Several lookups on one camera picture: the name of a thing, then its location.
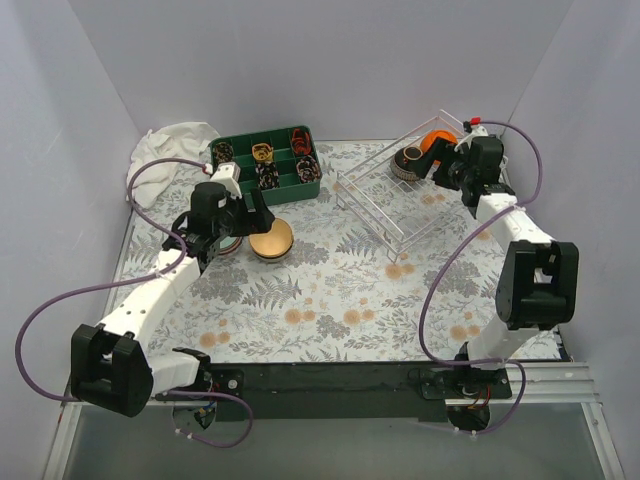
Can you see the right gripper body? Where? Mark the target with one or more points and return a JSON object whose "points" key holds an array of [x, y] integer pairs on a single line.
{"points": [[448, 167]]}

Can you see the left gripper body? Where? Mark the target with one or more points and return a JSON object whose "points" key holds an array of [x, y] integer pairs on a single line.
{"points": [[245, 218]]}

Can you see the beige bowl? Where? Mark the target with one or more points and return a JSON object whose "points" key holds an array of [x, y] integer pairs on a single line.
{"points": [[275, 243]]}

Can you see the olive brown bowl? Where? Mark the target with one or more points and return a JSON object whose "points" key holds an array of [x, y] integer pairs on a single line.
{"points": [[272, 259]]}

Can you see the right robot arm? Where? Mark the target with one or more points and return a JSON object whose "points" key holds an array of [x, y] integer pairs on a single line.
{"points": [[536, 290]]}

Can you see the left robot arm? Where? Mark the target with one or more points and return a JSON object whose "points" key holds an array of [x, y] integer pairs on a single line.
{"points": [[110, 364]]}

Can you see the orange bowl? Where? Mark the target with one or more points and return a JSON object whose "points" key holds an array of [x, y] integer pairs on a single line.
{"points": [[434, 135]]}

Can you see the black patterned bowl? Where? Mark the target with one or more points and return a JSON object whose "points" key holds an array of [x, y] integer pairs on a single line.
{"points": [[402, 162]]}

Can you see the black floral rolled sock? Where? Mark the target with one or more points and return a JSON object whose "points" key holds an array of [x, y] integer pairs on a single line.
{"points": [[267, 175]]}

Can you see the green plastic organizer tray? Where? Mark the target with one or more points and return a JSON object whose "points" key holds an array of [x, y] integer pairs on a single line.
{"points": [[290, 189]]}

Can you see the dark patterned rolled sock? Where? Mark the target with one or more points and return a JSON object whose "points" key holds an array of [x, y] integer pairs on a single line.
{"points": [[222, 152]]}

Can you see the yellow rolled sock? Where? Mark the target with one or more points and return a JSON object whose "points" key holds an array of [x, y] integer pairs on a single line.
{"points": [[263, 152]]}

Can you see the pink rose rolled sock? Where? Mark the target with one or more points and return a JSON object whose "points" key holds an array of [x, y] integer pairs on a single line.
{"points": [[308, 169]]}

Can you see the orange black rolled sock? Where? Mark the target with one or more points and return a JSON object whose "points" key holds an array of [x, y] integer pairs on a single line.
{"points": [[301, 142]]}

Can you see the floral table mat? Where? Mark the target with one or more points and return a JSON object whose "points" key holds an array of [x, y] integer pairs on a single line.
{"points": [[337, 296]]}

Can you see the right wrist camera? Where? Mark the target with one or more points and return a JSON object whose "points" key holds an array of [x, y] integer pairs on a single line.
{"points": [[473, 129]]}

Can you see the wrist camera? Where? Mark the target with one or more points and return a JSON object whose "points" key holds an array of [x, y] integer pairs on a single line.
{"points": [[226, 174], [473, 129]]}

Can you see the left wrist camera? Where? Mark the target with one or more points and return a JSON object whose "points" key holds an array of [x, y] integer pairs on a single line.
{"points": [[226, 174]]}

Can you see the white wire dish rack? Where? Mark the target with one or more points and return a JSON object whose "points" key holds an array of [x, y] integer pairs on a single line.
{"points": [[398, 211]]}

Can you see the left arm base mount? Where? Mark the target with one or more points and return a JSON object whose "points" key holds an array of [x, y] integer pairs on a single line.
{"points": [[200, 412]]}

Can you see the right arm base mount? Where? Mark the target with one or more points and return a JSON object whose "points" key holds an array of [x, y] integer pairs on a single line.
{"points": [[465, 392]]}

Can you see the aluminium frame rail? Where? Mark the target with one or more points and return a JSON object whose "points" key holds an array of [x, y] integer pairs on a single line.
{"points": [[543, 382]]}

